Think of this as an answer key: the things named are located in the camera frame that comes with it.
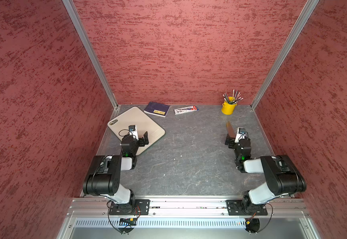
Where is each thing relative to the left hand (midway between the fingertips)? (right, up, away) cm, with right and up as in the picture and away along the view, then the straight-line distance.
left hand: (140, 134), depth 94 cm
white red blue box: (+31, +17, +23) cm, 42 cm away
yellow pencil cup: (+63, +18, +19) cm, 69 cm away
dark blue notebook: (+8, +18, +24) cm, 31 cm away
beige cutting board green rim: (-8, +12, +21) cm, 25 cm away
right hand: (+61, -1, 0) cm, 61 cm away
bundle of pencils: (+69, +26, +16) cm, 75 cm away
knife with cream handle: (+64, 0, +13) cm, 66 cm away
